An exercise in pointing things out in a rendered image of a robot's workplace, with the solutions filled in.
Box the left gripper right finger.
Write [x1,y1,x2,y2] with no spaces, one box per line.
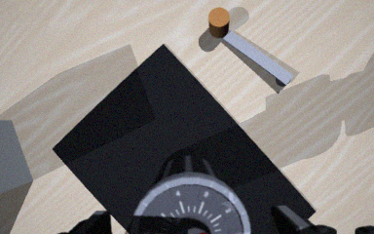
[271,205,374,234]

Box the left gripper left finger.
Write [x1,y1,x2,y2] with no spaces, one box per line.
[58,211,112,234]

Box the white rectangular block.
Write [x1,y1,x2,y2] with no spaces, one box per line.
[0,120,33,193]

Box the black rectangular mat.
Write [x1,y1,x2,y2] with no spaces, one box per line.
[53,44,316,234]

